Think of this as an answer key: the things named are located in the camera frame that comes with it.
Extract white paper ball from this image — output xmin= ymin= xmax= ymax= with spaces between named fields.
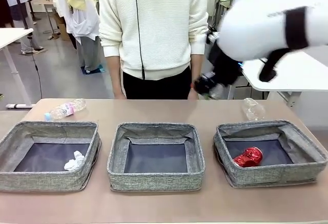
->
xmin=64 ymin=151 xmax=86 ymax=171

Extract person's left forearm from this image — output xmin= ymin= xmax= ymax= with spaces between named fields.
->
xmin=190 ymin=53 xmax=205 ymax=85

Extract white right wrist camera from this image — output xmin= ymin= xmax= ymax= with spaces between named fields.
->
xmin=206 ymin=31 xmax=221 ymax=46

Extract crushed red can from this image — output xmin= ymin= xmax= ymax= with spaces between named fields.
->
xmin=233 ymin=146 xmax=263 ymax=168

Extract crushed clear plastic cup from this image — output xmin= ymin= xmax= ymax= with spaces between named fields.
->
xmin=242 ymin=97 xmax=266 ymax=121

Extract small white table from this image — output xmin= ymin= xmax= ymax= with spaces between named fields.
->
xmin=0 ymin=28 xmax=36 ymax=110

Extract large white table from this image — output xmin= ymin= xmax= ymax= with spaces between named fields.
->
xmin=227 ymin=47 xmax=328 ymax=110

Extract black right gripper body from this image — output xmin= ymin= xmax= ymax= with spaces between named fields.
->
xmin=207 ymin=42 xmax=243 ymax=87

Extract thin black cord on sweater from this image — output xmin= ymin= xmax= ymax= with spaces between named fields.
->
xmin=133 ymin=0 xmax=146 ymax=80

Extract person's white knit sweater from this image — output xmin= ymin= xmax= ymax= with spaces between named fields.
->
xmin=98 ymin=0 xmax=210 ymax=80

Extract bystander in yellow top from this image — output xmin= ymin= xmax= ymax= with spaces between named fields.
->
xmin=50 ymin=0 xmax=103 ymax=73

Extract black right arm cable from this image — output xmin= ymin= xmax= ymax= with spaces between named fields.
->
xmin=258 ymin=6 xmax=310 ymax=83

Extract clear bottle with pink label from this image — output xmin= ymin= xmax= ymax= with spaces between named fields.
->
xmin=44 ymin=98 xmax=87 ymax=121

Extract person's black trousers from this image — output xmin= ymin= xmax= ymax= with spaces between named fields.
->
xmin=122 ymin=66 xmax=193 ymax=100

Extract thin black hanging cable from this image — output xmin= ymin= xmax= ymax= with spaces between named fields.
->
xmin=30 ymin=38 xmax=43 ymax=99

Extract grey fabric basket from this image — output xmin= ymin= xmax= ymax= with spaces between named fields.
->
xmin=107 ymin=123 xmax=206 ymax=192
xmin=0 ymin=121 xmax=103 ymax=193
xmin=213 ymin=120 xmax=328 ymax=189

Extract person's right forearm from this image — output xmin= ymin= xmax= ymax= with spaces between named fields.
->
xmin=106 ymin=56 xmax=121 ymax=95

